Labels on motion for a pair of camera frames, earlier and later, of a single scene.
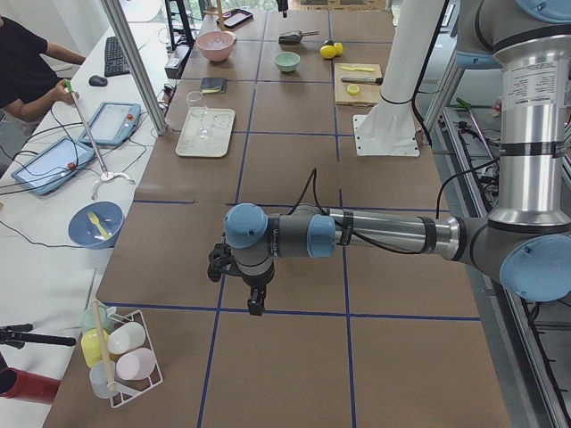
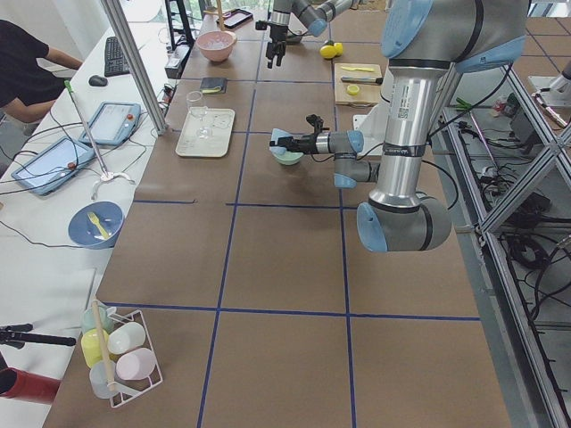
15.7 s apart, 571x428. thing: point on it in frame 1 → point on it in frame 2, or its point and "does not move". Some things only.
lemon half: [352, 89] does not move
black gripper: [220, 261] → [316, 121]
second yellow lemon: [338, 48] does not move
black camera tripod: [18, 334] does not move
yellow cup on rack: [91, 346] does not move
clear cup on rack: [103, 373] does not move
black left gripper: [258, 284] → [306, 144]
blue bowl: [95, 225] does not move
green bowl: [286, 61] → [288, 158]
